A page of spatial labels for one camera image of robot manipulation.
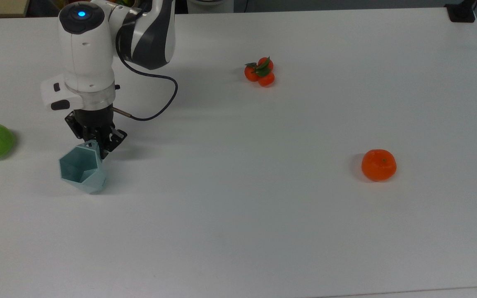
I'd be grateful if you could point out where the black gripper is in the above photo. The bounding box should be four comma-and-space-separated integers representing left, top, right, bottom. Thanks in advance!
65, 104, 127, 160

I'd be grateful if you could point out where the light blue hexagonal mug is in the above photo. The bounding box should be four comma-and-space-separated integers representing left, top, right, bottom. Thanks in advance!
59, 140, 108, 194

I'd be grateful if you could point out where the small mandarin cluster with leaves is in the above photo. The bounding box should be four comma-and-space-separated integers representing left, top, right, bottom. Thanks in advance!
244, 57, 275, 87

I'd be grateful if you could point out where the large orange mandarin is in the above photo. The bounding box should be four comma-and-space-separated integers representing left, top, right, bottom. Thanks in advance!
361, 149, 397, 182

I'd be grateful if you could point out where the black pole base clamp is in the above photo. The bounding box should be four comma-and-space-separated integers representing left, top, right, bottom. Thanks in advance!
446, 0, 477, 23

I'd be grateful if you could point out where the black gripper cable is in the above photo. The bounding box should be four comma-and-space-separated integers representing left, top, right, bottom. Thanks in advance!
112, 50, 179, 122

